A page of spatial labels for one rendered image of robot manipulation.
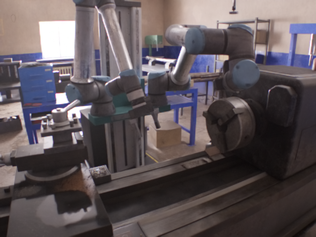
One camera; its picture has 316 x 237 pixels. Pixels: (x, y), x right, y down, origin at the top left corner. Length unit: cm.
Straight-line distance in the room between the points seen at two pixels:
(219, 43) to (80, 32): 88
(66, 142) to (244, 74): 74
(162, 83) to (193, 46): 107
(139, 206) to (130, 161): 108
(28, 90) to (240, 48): 230
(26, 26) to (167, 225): 739
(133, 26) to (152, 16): 683
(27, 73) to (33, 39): 516
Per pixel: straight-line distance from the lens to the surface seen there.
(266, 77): 115
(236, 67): 78
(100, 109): 162
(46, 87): 269
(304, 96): 110
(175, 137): 336
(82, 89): 147
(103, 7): 148
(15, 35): 784
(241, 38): 81
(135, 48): 189
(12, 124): 461
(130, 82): 119
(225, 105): 106
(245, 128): 102
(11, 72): 491
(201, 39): 76
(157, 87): 180
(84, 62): 145
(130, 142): 209
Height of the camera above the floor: 146
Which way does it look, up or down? 19 degrees down
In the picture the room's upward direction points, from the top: straight up
